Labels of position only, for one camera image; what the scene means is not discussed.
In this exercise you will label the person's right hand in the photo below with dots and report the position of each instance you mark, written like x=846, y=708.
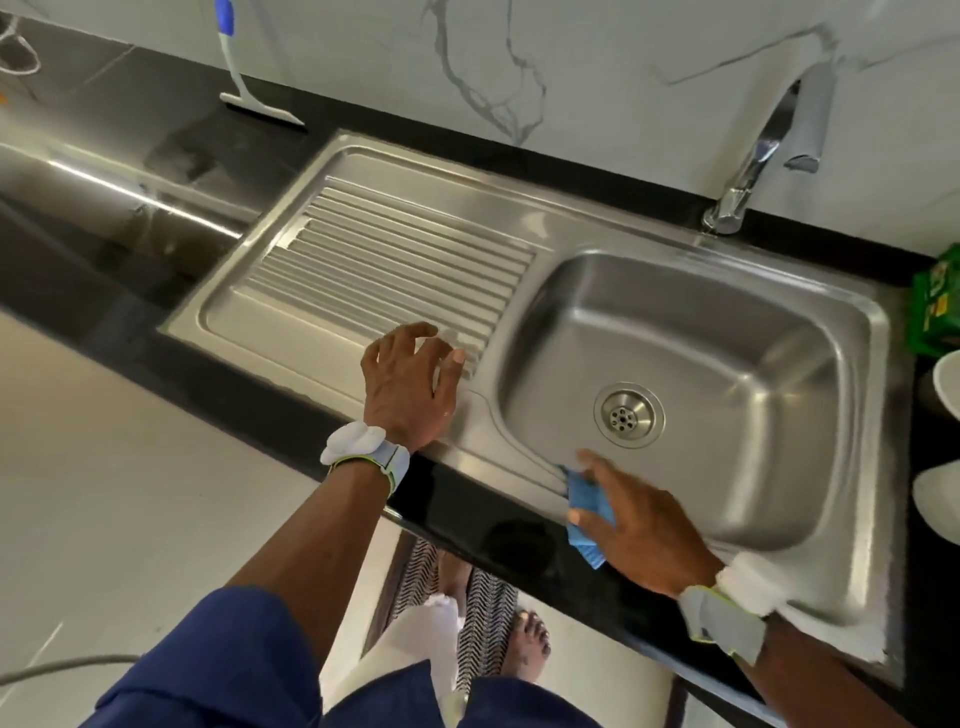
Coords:
x=645, y=525

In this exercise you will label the person's left hand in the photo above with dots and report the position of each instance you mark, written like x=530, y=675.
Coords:
x=408, y=387

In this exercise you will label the blue cloth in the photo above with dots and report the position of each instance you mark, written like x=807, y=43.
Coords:
x=588, y=503

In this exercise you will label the stainless steel sink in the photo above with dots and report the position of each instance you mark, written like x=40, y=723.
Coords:
x=375, y=255

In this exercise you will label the white yellow spray bottle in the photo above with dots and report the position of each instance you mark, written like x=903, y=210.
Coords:
x=939, y=498

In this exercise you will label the white bowl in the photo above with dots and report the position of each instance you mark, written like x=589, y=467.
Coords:
x=948, y=383

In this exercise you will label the blue white squeegee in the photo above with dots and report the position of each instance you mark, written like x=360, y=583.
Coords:
x=237, y=60

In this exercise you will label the chrome faucet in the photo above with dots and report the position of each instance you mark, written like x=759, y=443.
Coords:
x=773, y=143

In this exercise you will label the person's right forearm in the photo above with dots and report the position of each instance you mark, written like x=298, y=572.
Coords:
x=818, y=683

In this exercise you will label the person's left forearm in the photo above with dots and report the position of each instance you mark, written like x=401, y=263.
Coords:
x=308, y=540

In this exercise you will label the person's right foot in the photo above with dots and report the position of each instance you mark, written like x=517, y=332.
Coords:
x=527, y=642

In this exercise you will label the white left wrist tracker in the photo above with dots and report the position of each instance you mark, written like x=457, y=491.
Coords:
x=360, y=446

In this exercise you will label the metal drain strainer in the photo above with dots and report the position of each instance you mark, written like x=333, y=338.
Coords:
x=629, y=414

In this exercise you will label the striped floor mat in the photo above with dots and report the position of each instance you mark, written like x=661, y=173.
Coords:
x=488, y=615

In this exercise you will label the white trousers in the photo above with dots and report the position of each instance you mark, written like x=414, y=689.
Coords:
x=405, y=645

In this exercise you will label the green soap tray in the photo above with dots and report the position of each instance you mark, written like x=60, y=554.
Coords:
x=938, y=300

